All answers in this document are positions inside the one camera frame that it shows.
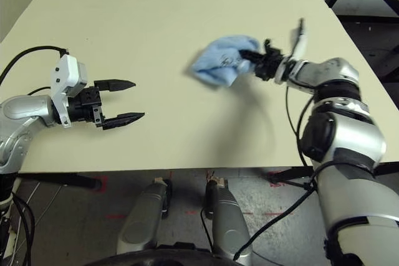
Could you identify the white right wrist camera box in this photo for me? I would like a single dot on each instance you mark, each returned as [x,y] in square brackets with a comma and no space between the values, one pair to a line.
[299,45]

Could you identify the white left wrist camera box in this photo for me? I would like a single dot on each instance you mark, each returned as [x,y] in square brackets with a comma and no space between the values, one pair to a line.
[62,79]

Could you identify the light blue terry towel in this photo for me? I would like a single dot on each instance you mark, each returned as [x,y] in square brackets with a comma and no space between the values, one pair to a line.
[218,66]

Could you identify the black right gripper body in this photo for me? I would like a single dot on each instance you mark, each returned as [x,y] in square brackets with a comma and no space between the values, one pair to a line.
[269,62]

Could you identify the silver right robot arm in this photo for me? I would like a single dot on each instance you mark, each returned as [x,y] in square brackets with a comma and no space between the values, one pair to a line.
[343,141]

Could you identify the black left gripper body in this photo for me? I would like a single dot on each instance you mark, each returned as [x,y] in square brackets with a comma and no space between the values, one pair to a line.
[84,107]

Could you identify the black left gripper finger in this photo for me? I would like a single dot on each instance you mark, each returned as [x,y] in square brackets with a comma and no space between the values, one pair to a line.
[115,85]
[123,120]

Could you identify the black robot torso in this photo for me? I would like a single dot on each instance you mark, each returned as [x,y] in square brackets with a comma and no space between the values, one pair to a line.
[149,258]

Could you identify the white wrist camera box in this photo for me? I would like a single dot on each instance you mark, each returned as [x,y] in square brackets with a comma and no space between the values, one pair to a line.
[299,45]
[62,79]

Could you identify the grey left robot leg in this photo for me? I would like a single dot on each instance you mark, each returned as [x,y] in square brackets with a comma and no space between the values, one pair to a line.
[143,219]

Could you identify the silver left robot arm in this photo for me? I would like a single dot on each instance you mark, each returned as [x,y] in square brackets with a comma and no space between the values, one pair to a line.
[22,108]

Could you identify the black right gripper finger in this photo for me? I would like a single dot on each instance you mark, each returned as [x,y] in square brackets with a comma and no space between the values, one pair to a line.
[253,61]
[252,52]

